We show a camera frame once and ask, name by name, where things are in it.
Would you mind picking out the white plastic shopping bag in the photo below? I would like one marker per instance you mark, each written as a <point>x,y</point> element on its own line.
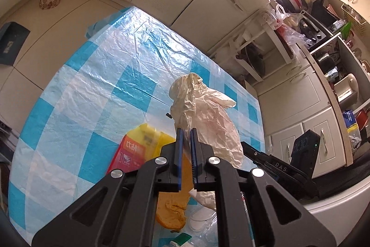
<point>279,15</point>

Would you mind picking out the dark cooking pot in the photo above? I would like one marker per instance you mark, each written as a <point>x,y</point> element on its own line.
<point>254,61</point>

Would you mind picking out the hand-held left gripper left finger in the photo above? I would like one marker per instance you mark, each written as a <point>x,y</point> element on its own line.
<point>179,160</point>

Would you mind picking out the clear plastic container green label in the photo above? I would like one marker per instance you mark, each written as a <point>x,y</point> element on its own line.
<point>182,240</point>

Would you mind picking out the white storage rack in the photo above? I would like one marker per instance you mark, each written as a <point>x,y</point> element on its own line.
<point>271,30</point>

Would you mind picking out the orange bread slice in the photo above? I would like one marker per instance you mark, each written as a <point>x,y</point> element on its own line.
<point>170,212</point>

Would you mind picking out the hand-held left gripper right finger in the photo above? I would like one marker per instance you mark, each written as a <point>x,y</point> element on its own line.
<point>194,157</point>

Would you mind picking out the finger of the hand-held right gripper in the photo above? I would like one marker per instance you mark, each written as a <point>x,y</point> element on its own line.
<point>266,161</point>

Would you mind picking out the yellow and red packet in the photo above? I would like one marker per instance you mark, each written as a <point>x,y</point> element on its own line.
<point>135,148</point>

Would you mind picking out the large white plastic bag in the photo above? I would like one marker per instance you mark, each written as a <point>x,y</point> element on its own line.
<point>214,125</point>

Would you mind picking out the blue checked tablecloth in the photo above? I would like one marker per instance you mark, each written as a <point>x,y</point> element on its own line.
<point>86,90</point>

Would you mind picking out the white countertop appliance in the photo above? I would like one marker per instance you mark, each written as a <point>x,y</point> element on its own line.
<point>347,89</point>

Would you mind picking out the blue dustpan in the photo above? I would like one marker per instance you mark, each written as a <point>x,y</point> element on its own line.
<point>11,44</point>

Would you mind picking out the black microwave oven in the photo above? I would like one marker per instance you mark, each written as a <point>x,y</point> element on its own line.
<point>320,21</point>

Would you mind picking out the kitchen shelf unit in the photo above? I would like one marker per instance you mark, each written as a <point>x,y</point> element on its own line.
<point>349,61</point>

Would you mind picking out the clear plastic bag red contents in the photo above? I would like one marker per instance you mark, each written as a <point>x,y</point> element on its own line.
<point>293,33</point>

